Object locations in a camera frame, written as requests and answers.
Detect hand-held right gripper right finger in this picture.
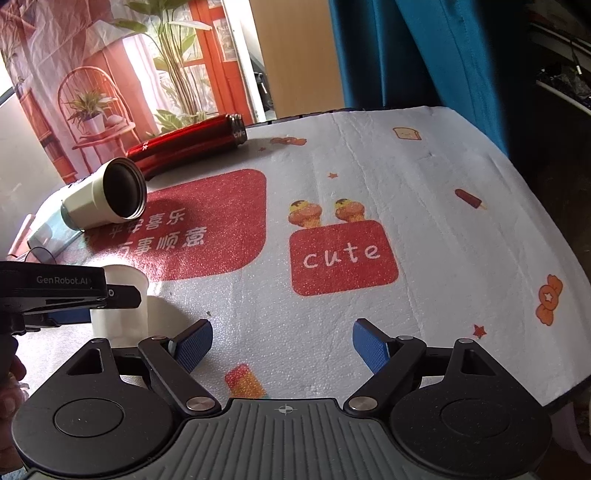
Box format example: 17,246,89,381
344,318,504,419

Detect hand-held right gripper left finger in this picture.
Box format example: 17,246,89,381
64,318,222,419

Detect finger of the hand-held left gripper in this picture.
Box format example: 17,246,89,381
22,308,92,330
105,285,143,309

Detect white paper cup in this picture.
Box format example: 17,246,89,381
89,263,151,348

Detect person's left hand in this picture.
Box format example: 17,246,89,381
0,355,31,433

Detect cream insulated tumbler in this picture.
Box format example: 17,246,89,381
61,157,148,230

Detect printed white tablecloth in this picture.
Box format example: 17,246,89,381
0,106,591,416

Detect red metal bottle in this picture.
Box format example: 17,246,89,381
125,113,247,179

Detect printed backdrop cloth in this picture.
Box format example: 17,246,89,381
0,0,259,185

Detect wooden board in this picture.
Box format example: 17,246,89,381
248,0,347,121

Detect blue curtain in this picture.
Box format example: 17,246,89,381
327,0,536,160

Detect dark cluttered shelf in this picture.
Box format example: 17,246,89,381
526,0,591,112

